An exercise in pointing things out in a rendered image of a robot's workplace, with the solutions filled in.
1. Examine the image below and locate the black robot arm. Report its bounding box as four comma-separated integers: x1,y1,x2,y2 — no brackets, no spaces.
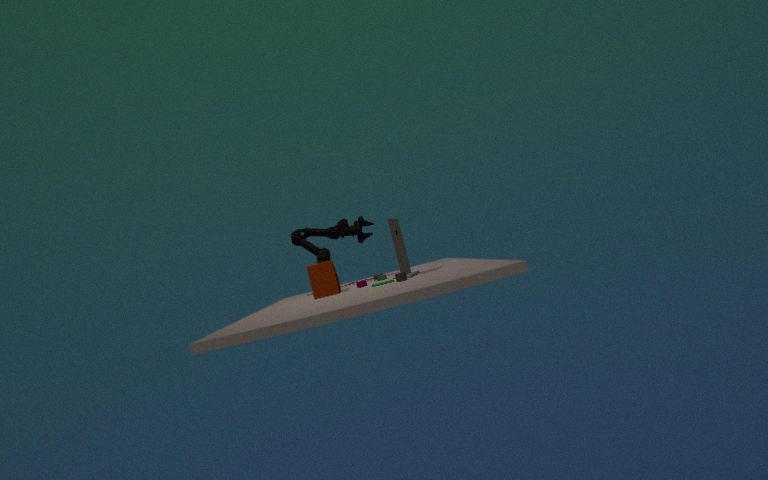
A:
291,219,351,264

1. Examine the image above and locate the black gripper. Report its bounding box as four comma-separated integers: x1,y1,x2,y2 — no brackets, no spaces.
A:
350,216,374,243

